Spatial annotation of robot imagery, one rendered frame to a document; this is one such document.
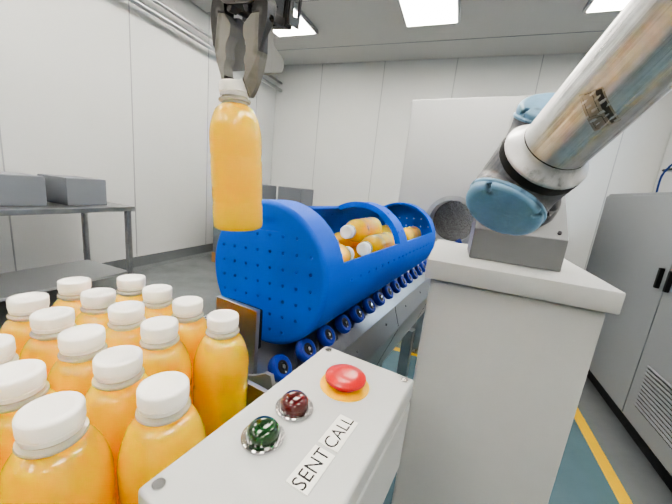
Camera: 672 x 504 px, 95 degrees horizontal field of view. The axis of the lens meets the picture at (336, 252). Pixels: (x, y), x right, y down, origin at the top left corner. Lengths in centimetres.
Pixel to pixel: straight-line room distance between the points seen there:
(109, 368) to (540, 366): 67
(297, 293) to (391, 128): 532
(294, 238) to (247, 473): 39
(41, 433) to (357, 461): 21
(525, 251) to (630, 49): 42
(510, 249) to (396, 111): 520
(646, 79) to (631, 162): 554
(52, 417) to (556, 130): 55
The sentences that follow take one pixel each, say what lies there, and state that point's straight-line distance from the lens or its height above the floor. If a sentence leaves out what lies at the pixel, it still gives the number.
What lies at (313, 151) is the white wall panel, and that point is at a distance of 620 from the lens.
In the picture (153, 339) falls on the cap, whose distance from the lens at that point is 41.
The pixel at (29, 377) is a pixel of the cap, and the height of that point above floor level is 109.
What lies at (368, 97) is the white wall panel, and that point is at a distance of 601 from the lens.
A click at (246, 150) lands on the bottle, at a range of 44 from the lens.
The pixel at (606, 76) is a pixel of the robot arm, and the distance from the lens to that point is 44.
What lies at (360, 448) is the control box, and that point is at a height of 110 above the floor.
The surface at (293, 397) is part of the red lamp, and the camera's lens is 26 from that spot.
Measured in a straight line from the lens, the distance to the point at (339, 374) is 29.
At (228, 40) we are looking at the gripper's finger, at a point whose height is 144.
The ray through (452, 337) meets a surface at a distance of 70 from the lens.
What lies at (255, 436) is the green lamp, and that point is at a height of 111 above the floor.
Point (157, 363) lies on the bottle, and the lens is 42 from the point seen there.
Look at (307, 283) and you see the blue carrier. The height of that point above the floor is 110.
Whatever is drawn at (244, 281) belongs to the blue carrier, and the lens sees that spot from 65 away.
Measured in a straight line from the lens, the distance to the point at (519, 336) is 70.
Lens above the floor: 127
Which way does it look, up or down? 12 degrees down
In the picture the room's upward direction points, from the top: 6 degrees clockwise
